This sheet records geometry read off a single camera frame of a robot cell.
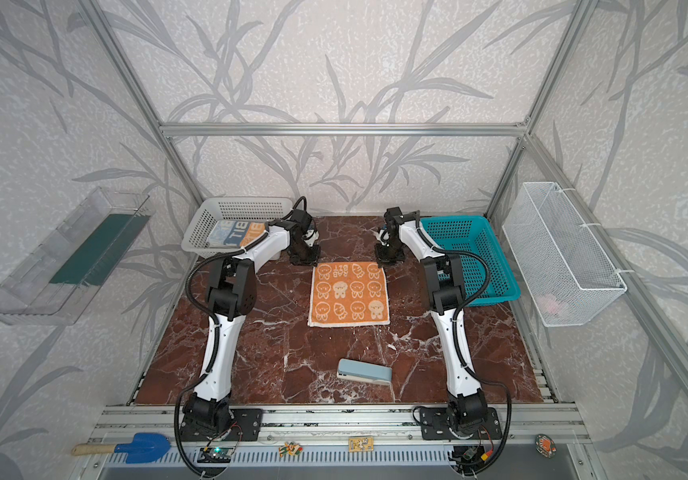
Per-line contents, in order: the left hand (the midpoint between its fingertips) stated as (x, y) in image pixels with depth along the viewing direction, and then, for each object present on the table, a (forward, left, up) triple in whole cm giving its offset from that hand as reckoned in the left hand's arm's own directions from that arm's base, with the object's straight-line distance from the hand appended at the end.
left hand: (321, 253), depth 105 cm
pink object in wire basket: (-29, -61, +20) cm, 71 cm away
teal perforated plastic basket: (+8, -57, +2) cm, 58 cm away
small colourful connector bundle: (-57, +2, -1) cm, 57 cm away
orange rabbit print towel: (-15, -10, -1) cm, 19 cm away
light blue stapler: (-41, -16, +3) cm, 44 cm away
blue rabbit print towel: (+10, +36, 0) cm, 38 cm away
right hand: (0, -22, -1) cm, 22 cm away
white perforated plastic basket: (+19, +29, +2) cm, 35 cm away
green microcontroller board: (-58, +20, -3) cm, 62 cm away
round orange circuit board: (-56, -59, 0) cm, 82 cm away
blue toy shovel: (-57, +37, -1) cm, 68 cm away
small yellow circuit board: (-56, -15, 0) cm, 58 cm away
